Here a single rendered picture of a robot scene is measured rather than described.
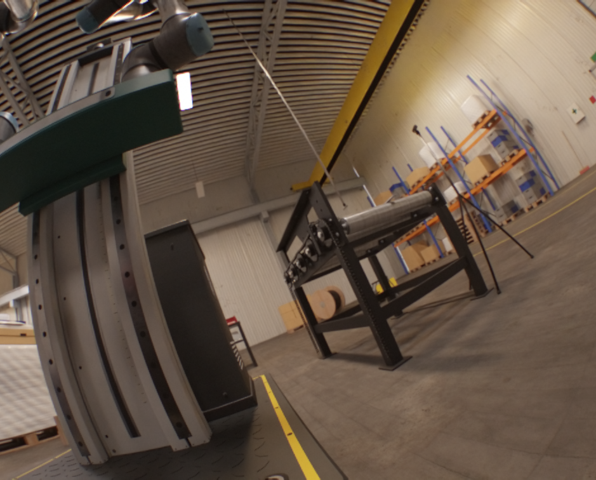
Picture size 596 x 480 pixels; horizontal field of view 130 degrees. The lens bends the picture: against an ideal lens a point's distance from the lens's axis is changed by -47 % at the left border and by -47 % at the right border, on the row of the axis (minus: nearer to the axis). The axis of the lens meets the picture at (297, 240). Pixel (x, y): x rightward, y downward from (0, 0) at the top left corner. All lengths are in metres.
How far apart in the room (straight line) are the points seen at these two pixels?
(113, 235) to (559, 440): 1.03
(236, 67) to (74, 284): 9.30
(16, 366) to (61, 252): 2.76
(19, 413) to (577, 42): 13.09
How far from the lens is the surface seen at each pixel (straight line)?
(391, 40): 8.52
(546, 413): 0.75
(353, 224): 1.55
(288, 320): 9.56
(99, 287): 0.66
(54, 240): 0.78
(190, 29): 0.72
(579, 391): 0.78
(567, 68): 9.98
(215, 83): 9.83
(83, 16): 0.77
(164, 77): 0.58
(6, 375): 3.39
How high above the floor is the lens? 0.49
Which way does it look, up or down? 15 degrees up
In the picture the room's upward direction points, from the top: 24 degrees counter-clockwise
